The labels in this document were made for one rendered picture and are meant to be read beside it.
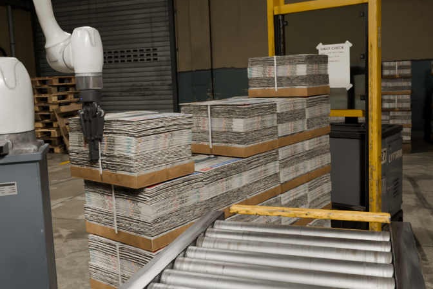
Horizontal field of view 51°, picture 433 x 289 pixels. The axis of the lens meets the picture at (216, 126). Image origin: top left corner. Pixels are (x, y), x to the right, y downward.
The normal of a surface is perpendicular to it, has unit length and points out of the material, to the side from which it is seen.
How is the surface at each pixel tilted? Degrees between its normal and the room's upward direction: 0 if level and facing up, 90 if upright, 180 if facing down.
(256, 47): 90
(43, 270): 90
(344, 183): 90
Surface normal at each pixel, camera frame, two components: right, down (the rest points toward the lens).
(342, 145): -0.62, 0.11
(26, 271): 0.26, 0.10
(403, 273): -0.04, -0.99
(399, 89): -0.38, 0.12
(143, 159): 0.78, 0.04
